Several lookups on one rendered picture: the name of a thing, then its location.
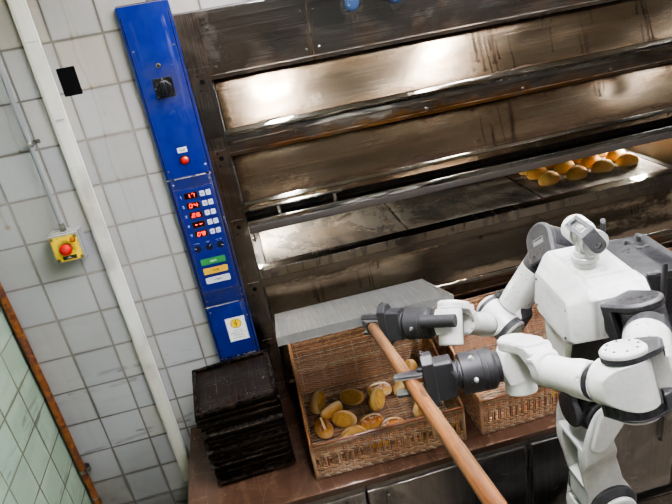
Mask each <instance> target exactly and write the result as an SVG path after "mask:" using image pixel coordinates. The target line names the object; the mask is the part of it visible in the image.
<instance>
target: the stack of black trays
mask: <svg viewBox="0 0 672 504"><path fill-rule="evenodd" d="M192 386H193V401H194V417H195V423H197V429H199V428H201V432H202V440H204V449H205V450H206V449H207V456H208V460H210V465H211V470H215V475H216V479H218V485H220V484H222V485H226V484H230V483H233V482H236V481H239V480H242V479H246V478H249V477H252V476H255V475H258V474H262V473H265V472H268V471H271V470H275V469H278V468H281V467H284V466H287V465H291V464H293V463H294V462H296V458H295V454H294V450H293V446H292V442H291V439H290V435H289V431H288V427H287V423H286V419H285V415H284V412H283V408H282V404H281V400H280V396H279V391H278V387H277V384H276V381H275V377H274V373H273V369H272V365H271V363H270V360H269V356H268V353H267V349H264V350H261V351H257V352H254V353H250V354H247V355H243V356H240V357H236V358H233V359H229V360H226V361H222V362H219V363H215V364H212V365H208V366H205V367H201V368H198V369H194V370H192Z"/></svg>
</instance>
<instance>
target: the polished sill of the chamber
mask: <svg viewBox="0 0 672 504"><path fill-rule="evenodd" d="M669 182H672V167H671V168H667V169H663V170H659V171H654V172H650V173H646V174H642V175H637V176H633V177H629V178H625V179H620V180H616V181H612V182H608V183H603V184H599V185H595V186H591V187H586V188H582V189H578V190H574V191H570V192H565V193H561V194H557V195H553V196H548V197H544V198H540V199H536V200H531V201H527V202H523V203H519V204H514V205H510V206H506V207H502V208H497V209H493V210H489V211H485V212H481V213H476V214H472V215H468V216H464V217H459V218H455V219H451V220H447V221H442V222H438V223H434V224H430V225H425V226H421V227H417V228H413V229H408V230H404V231H400V232H396V233H392V234H387V235H383V236H379V237H375V238H370V239H366V240H362V241H358V242H353V243H349V244H345V245H341V246H336V247H332V248H328V249H324V250H319V251H315V252H311V253H307V254H303V255H298V256H294V257H290V258H286V259H281V260H277V261H273V262H269V263H264V264H260V265H258V269H259V274H260V278H261V280H264V279H268V278H272V277H276V276H281V275H285V274H289V273H293V272H297V271H302V270H306V269H310V268H314V267H318V266H322V265H327V264H331V263H335V262H339V261H343V260H348V259H352V258H356V257H360V256H364V255H368V254H373V253H377V252H381V251H385V250H389V249H394V248H398V247H402V246H406V245H410V244H414V243H419V242H423V241H427V240H431V239H435V238H440V237H444V236H448V235H452V234H456V233H460V232H465V231H469V230H473V229H477V228H481V227H486V226H490V225H494V224H498V223H502V222H506V221H511V220H515V219H519V218H523V217H527V216H531V215H536V214H540V213H544V212H548V211H552V210H557V209H561V208H565V207H569V206H573V205H577V204H582V203H586V202H590V201H594V200H598V199H603V198H607V197H611V196H615V195H619V194H623V193H628V192H632V191H636V190H640V189H644V188H649V187H653V186H657V185H661V184H665V183H669Z"/></svg>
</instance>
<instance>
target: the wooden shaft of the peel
mask: <svg viewBox="0 0 672 504"><path fill-rule="evenodd" d="M367 328H368V331H369V332H370V334H371V335H372V337H373V338H374V340H375V341H376V343H377V344H378V346H379V348H380V349H381V351H382V352H383V354H384V355H385V357H386V358H387V360H388V361H389V363H390V364H391V366H392V367H393V369H394V370H395V372H396V373H397V374H398V373H402V372H406V371H410V369H409V368H408V366H407V365H406V363H405V362H404V361H403V359H402V358H401V357H400V355H399V354H398V352H397V351H396V350H395V348H394V347H393V346H392V344H391V343H390V342H389V340H388V339H387V337H386V336H385V335H384V333H383V332H382V331H381V329H380V328H379V326H378V325H377V324H376V323H374V322H372V323H370V324H369V325H368V327H367ZM402 383H403V384H404V386H405V387H406V389H407V390H408V392H409V393H410V395H411V396H412V398H413V399H414V401H415V403H416V404H417V406H418V407H419V409H420V410H421V412H422V413H423V415H424V416H425V418H426V419H427V421H428V422H429V424H430V425H431V427H432V428H433V430H434V432H435V433H436V435H437V436H438V438H439V439H440V441H441V442H442V444H443V445H444V447H445V448H446V450H447V451H448V453H449V454H450V456H451V457H452V459H453V461H454V462H455V464H456V465H457V467H458V468H459V470H460V471H461V473H462V474H463V476H464V477H465V479H466V480H467V482H468V483H469V485H470V486H471V488H472V490H473V491H474V493H475V494H476V496H477V497H478V499H479V500H480V502H481V503H482V504H508V503H507V502H506V500H505V499H504V497H503V496H502V495H501V493H500V492H499V491H498V489H497V488H496V486H495V485H494V484H493V482H492V481H491V480H490V478H489V477H488V476H487V474H486V473H485V471H484V470H483V469H482V467H481V466H480V465H479V463H478V462H477V461H476V459H475V458H474V456H473V455H472V454H471V452H470V451H469V450H468V448H467V447H466V445H465V444H464V443H463V441H462V440H461V439H460V437H459V436H458V435H457V433H456V432H455V430H454V429H453V428H452V426H451V425H450V424H449V422H448V421H447V419H446V418H445V417H444V415H443V414H442V413H441V411H440V410H439V409H438V407H437V406H436V404H435V403H434V402H433V400H432V399H431V398H430V396H429V395H428V393H427V392H426V391H425V389H424V388H423V387H422V385H421V384H420V383H419V381H418V380H417V379H411V380H405V381H402Z"/></svg>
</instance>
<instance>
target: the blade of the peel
mask: <svg viewBox="0 0 672 504"><path fill-rule="evenodd" d="M440 300H454V295H453V294H451V293H449V292H447V291H445V290H443V289H441V288H439V287H437V286H435V285H433V284H431V283H429V282H427V281H425V280H423V279H419V280H415V281H410V282H406V283H402V284H398V285H394V286H390V287H385V288H381V289H377V290H373V291H369V292H365V293H361V294H356V295H352V296H348V297H344V298H340V299H336V300H332V301H327V302H323V303H319V304H315V305H311V306H307V307H303V308H298V309H294V310H290V311H286V312H282V313H278V314H274V316H275V328H276V339H277V343H278V347H279V346H283V345H287V344H291V343H295V342H299V341H303V340H307V339H311V338H315V337H319V336H323V335H327V334H331V333H335V332H340V331H344V330H348V329H352V328H356V327H360V326H363V325H362V321H361V315H364V314H368V313H371V314H372V315H376V311H377V306H378V304H379V303H381V302H383V303H388V304H389V305H390V306H391V308H400V307H402V308H404V310H405V309H406V308H412V307H432V308H437V303H438V302H439V301H440Z"/></svg>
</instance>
